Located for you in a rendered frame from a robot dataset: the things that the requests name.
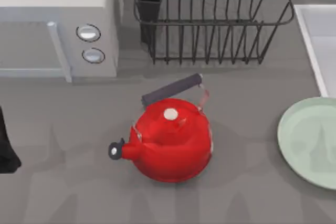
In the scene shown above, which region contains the red kettle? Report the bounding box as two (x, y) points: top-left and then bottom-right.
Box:
(108, 73), (214, 183)

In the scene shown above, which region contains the small microwave knob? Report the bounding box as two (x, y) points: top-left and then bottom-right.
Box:
(81, 47), (106, 64)

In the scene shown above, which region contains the black cutlery holder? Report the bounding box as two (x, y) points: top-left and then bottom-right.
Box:
(133, 0), (163, 45)

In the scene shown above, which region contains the large microwave knob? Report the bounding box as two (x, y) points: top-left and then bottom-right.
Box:
(75, 23), (102, 43)

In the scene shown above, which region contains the pale green plate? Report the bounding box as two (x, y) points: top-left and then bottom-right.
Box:
(277, 97), (336, 191)

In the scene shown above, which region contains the white sink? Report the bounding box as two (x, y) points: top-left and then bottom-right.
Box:
(293, 4), (336, 98)

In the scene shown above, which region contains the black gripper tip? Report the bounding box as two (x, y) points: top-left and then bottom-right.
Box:
(0, 106), (22, 174)

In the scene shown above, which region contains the black wire dish rack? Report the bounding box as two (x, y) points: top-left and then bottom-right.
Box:
(133, 0), (295, 65)

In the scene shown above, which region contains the microwave door handle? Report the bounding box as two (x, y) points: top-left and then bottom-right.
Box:
(46, 21), (72, 83)

